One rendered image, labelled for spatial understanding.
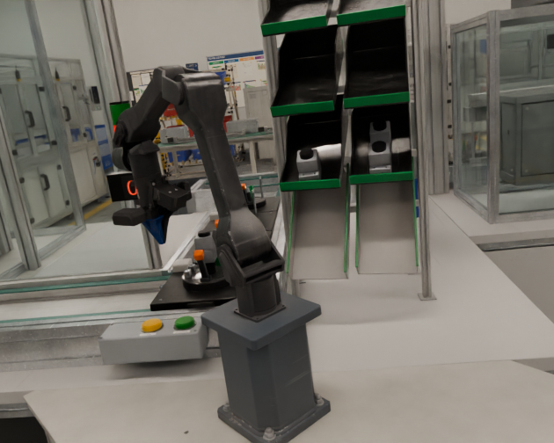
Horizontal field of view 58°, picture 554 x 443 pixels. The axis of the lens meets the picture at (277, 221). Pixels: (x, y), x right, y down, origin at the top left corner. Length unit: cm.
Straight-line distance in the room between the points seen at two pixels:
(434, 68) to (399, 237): 121
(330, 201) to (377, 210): 11
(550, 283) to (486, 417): 104
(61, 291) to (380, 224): 87
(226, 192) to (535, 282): 132
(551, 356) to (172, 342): 73
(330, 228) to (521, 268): 86
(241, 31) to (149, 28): 207
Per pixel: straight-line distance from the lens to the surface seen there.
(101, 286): 144
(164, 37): 1212
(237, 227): 78
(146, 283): 140
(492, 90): 180
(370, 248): 115
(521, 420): 94
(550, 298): 193
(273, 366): 80
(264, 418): 85
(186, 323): 104
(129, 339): 107
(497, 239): 179
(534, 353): 111
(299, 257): 114
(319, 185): 106
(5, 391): 125
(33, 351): 127
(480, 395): 98
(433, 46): 225
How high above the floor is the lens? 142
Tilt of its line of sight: 15 degrees down
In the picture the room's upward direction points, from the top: 7 degrees counter-clockwise
